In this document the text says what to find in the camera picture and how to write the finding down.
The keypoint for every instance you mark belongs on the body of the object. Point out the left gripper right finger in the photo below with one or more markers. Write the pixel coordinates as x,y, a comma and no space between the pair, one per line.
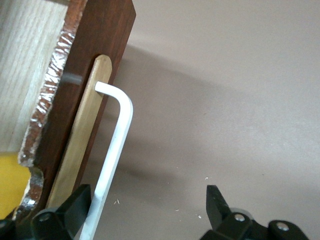
220,210

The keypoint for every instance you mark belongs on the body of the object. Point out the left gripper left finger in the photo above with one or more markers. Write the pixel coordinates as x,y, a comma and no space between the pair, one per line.
70,212

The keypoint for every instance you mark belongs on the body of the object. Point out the yellow wooden block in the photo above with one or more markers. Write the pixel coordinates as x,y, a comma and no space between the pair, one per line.
12,180

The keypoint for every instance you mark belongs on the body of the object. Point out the wooden drawer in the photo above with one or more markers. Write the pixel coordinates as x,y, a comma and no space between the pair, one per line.
100,30

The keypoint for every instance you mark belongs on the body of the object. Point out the brown table cover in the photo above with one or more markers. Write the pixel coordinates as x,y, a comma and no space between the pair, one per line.
225,100

